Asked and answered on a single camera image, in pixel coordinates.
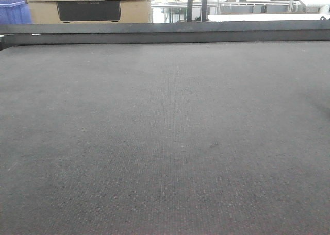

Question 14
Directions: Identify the black vertical pole right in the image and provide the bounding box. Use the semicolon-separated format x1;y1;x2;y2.
201;0;207;22

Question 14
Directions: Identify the dark grey table mat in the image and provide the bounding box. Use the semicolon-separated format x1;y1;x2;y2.
1;42;329;234

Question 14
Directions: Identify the white background table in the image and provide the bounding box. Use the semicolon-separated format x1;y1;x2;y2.
208;13;329;22

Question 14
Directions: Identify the dark metal table rail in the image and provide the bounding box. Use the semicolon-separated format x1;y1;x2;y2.
1;19;329;49

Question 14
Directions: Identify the lower cardboard box black label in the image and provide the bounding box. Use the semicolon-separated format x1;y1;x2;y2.
28;1;151;24

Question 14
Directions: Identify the black vertical pole left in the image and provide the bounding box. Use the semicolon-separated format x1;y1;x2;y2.
187;0;193;22

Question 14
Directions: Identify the black vertical pole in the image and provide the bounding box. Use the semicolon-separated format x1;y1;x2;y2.
201;0;207;22
187;0;193;22

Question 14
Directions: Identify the blue crate in background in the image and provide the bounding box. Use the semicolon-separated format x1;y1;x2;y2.
0;0;32;25

